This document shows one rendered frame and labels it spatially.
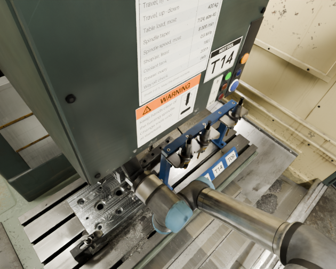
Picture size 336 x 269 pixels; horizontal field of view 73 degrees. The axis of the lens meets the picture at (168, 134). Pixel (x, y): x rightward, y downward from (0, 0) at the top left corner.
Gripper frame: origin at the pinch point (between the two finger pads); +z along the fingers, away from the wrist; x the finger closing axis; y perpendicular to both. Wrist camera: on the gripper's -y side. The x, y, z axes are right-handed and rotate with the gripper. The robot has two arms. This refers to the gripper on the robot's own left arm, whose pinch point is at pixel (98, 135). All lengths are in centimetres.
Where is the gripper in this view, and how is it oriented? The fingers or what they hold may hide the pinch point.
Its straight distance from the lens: 71.6
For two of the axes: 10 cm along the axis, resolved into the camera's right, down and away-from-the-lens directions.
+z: -7.2, -6.0, 3.3
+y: -1.1, 5.8, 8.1
